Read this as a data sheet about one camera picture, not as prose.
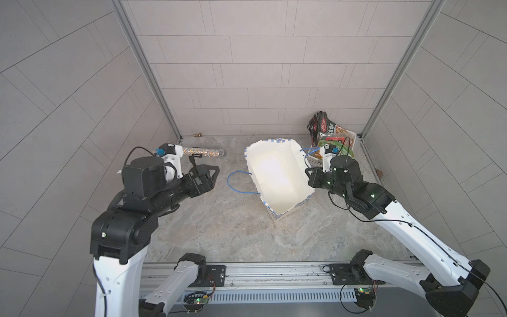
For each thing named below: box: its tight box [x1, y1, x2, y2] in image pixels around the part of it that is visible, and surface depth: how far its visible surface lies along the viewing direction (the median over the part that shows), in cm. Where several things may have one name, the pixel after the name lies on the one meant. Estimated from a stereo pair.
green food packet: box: [318, 139, 356, 158], surface depth 99 cm
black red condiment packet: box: [306, 110, 337, 148], surface depth 101 cm
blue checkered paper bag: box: [244, 138, 315, 224], surface depth 75 cm
